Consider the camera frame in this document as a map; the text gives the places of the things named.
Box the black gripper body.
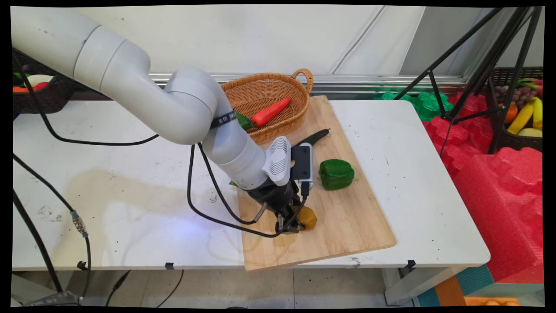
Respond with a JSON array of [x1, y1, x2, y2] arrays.
[[248, 183, 304, 218]]

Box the brown toy potato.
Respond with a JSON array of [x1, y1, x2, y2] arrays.
[[297, 206, 318, 231]]

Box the wooden cutting board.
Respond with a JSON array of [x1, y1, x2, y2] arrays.
[[237, 95, 397, 272]]

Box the green toy bell pepper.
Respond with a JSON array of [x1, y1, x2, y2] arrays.
[[319, 159, 355, 190]]

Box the long dark green cucumber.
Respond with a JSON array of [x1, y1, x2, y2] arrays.
[[229, 129, 331, 187]]

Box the toy carrot with green top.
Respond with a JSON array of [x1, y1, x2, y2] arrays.
[[235, 97, 291, 131]]

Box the oval wicker basket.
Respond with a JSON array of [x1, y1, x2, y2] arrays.
[[219, 68, 314, 145]]

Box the white table leg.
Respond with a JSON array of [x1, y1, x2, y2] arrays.
[[382, 266, 462, 306]]

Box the green foam sheet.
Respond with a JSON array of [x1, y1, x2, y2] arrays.
[[374, 90, 454, 121]]

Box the teal and orange floor mat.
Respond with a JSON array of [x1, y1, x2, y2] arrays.
[[417, 264, 496, 307]]

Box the large red foam sheet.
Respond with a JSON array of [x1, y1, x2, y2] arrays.
[[453, 147, 544, 284]]

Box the orange foam tray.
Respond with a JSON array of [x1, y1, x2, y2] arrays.
[[464, 297, 521, 306]]

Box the dark woven fruit basket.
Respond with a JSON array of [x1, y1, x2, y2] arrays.
[[486, 67, 543, 153]]

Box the grey metal stand base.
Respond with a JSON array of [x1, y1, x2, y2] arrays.
[[11, 273, 83, 306]]

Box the yellow toy banana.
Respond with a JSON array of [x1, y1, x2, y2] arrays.
[[507, 101, 534, 135], [532, 97, 543, 131]]

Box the white toy vegetable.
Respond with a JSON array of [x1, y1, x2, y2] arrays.
[[26, 74, 54, 87]]

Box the purple toy grapes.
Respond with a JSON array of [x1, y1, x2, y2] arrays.
[[495, 86, 538, 109]]

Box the red and green toy fruit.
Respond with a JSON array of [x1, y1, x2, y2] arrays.
[[517, 78, 543, 98]]

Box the grey tipped gripper cable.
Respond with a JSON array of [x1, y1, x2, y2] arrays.
[[198, 143, 268, 226]]

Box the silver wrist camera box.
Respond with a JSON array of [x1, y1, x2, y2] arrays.
[[290, 143, 314, 183]]

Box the black camera cable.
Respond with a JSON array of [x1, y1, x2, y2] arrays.
[[187, 143, 310, 239]]

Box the thin black floor cable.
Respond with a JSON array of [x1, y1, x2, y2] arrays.
[[156, 270, 184, 308]]

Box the metal wall rail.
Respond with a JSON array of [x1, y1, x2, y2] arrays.
[[150, 73, 467, 100]]

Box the black floor cable with plug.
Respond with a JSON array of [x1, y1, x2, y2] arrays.
[[106, 270, 131, 307]]

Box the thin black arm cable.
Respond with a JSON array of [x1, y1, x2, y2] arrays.
[[13, 52, 160, 147]]

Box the black cable with metal connector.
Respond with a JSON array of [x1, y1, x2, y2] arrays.
[[13, 154, 92, 298]]

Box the thick black cable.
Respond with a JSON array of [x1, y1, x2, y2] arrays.
[[12, 189, 64, 293]]

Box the black camera tripod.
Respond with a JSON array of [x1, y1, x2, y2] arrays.
[[393, 7, 543, 155]]

